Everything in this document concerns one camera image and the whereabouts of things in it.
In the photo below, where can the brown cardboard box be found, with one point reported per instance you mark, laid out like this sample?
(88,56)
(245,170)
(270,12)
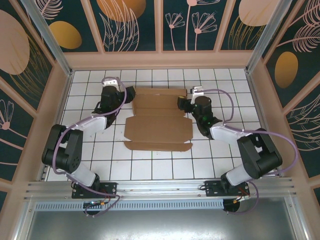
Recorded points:
(157,127)

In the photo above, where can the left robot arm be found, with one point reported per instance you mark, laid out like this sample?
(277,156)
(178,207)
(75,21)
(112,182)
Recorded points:
(62,155)

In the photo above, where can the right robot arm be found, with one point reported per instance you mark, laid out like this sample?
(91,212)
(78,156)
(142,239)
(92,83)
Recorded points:
(262,155)

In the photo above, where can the dark panel with two flowers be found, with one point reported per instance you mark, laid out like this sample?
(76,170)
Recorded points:
(190,37)

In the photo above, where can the dark panel small orange oval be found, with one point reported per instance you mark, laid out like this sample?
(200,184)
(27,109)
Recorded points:
(65,35)

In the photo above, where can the dark panel orange disc leaves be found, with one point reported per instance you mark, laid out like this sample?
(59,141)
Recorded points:
(120,10)

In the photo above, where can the dark panel tall orange oval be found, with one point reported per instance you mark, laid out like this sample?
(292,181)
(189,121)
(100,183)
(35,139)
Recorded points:
(286,70)

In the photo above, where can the dark panel leaf outlines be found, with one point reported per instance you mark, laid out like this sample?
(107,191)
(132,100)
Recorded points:
(305,130)

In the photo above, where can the small circuit board with LEDs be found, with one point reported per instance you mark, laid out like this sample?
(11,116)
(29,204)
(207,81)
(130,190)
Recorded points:
(93,203)

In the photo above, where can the dark panel single flower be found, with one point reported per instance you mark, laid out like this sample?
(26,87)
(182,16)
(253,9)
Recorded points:
(10,140)

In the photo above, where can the large dark panel pale disc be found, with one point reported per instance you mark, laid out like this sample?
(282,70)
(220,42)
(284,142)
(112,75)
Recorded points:
(12,45)

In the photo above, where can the grey metal sheet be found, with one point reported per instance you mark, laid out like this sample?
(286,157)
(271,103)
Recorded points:
(160,225)

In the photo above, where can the dark panel feather leaf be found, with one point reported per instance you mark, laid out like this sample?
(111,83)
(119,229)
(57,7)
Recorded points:
(307,32)

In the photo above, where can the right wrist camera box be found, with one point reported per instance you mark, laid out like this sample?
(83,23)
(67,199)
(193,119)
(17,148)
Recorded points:
(196,90)

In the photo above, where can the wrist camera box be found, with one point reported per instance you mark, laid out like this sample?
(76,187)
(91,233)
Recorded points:
(196,90)
(110,82)

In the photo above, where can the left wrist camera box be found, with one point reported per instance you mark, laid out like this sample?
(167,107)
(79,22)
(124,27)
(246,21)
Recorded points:
(110,82)

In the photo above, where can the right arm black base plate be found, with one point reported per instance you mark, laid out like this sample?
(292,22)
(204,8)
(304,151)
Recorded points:
(212,188)

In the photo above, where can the aluminium mounting rail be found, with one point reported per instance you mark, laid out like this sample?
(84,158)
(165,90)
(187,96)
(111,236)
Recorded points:
(160,186)

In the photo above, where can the aluminium corner post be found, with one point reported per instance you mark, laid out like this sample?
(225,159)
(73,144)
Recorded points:
(267,37)
(47,37)

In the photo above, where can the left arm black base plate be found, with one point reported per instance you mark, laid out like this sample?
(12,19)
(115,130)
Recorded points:
(107,189)

